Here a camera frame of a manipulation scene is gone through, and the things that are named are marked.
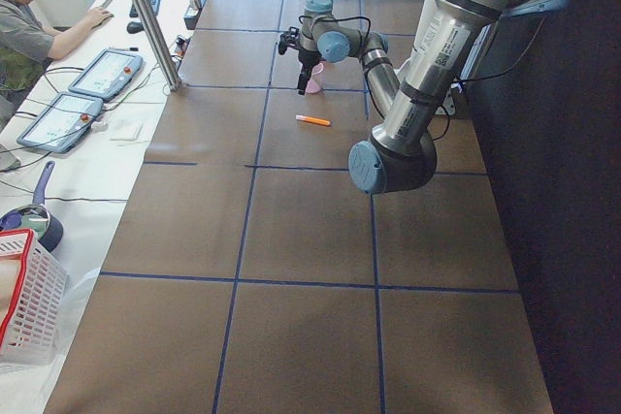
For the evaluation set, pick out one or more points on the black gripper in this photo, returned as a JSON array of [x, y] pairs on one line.
[[305, 58]]

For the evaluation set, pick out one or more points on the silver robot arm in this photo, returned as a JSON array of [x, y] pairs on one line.
[[399, 154]]

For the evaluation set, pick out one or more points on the pink mesh pen holder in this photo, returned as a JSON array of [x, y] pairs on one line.
[[314, 84]]

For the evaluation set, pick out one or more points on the orange highlighter pen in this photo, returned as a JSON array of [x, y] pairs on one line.
[[313, 120]]

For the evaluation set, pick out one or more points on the small steel cup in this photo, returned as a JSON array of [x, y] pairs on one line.
[[197, 5]]

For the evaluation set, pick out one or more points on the black box under cup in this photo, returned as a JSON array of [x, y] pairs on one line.
[[191, 18]]

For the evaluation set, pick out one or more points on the black computer mouse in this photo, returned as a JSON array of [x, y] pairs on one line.
[[134, 27]]

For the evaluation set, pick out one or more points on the far teach pendant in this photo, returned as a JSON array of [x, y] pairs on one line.
[[108, 74]]

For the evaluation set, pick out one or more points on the teach pendant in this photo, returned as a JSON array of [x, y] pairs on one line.
[[108, 74], [60, 126]]

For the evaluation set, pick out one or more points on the near teach pendant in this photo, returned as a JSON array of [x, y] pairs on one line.
[[60, 126]]

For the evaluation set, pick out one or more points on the seated person in grey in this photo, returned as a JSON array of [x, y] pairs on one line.
[[28, 46]]

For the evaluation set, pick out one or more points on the white plastic basket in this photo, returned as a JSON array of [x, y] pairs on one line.
[[32, 287]]

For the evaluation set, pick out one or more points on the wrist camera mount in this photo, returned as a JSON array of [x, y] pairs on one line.
[[289, 39]]

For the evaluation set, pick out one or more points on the aluminium frame post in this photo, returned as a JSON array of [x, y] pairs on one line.
[[157, 43]]

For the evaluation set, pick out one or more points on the blue pot with handle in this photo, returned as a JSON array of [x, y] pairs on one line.
[[36, 216]]

